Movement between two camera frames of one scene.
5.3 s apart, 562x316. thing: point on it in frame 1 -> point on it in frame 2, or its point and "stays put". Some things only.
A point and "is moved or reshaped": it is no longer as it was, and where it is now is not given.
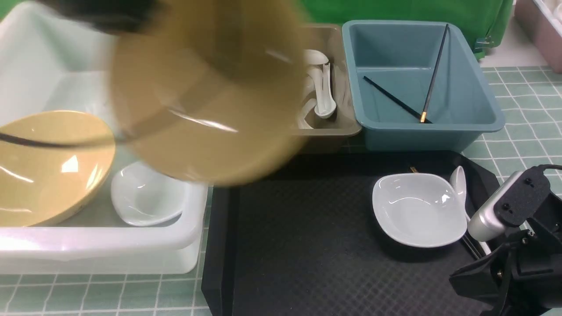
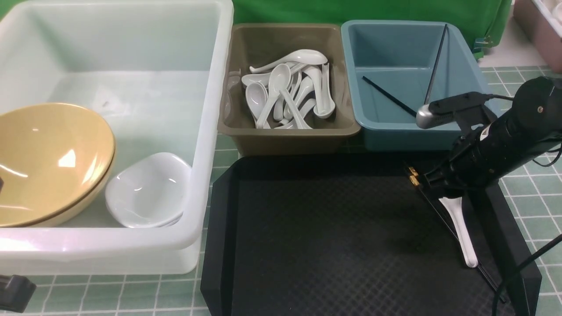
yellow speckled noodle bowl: x=39 y=184 stays put
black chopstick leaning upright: x=434 y=73 stays put
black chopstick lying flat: x=396 y=100 stays put
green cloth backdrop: x=483 y=22 stays put
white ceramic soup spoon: x=459 y=182 is moved or reshaped
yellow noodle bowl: x=212 y=91 -> x=53 y=176
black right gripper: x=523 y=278 -> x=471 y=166
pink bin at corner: x=541 y=20 stays put
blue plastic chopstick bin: x=417 y=85 stays put
